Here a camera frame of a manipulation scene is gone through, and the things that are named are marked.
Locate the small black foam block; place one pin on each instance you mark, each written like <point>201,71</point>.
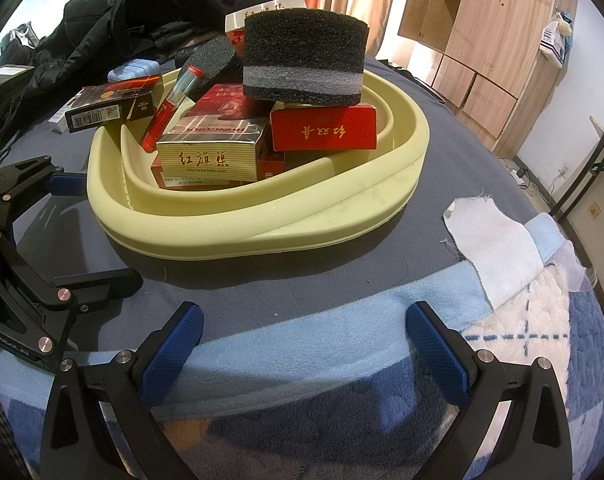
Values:
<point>212,57</point>

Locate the red cigarette carton gold lettering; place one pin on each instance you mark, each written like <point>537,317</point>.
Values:
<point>322,130</point>

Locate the wooden wardrobe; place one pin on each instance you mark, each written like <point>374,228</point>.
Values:
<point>491,35</point>

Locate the white and red cigarette carton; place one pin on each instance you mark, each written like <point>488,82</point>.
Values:
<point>237,25</point>

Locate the red and white cigarette pack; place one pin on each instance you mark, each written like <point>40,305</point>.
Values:
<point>57,120</point>

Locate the white power strip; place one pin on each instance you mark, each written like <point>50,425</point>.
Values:
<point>519,172</point>

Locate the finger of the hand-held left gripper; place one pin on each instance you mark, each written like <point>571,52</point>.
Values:
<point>112,282</point>
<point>69,184</point>

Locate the blue and white checked blanket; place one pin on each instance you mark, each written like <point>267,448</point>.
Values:
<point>302,360</point>

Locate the red and silver cigarette carton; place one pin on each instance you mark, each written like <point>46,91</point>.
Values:
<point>207,162</point>

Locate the light blue pill box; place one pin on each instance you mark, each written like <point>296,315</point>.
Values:
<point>132,70</point>

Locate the clear vial with red cap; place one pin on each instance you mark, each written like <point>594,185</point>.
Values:
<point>162,115</point>

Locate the yellowed wall socket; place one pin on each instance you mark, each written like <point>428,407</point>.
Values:
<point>594,208</point>

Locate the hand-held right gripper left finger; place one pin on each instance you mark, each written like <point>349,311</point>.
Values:
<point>174,355</point>

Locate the pale yellow plastic basin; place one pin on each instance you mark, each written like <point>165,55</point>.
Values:
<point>262,230</point>

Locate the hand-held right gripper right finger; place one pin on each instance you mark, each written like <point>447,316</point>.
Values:
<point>439,360</point>

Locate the large round black foam block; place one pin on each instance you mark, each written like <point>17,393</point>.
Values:
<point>302,45</point>

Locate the black and red cigarette carton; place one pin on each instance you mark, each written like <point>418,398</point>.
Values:
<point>112,97</point>

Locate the white plastic bag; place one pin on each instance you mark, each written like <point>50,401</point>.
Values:
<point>551,45</point>

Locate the white cloth scrap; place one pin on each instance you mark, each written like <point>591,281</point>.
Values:
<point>491,240</point>

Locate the black jacket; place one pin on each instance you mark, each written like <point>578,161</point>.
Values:
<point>107,10</point>

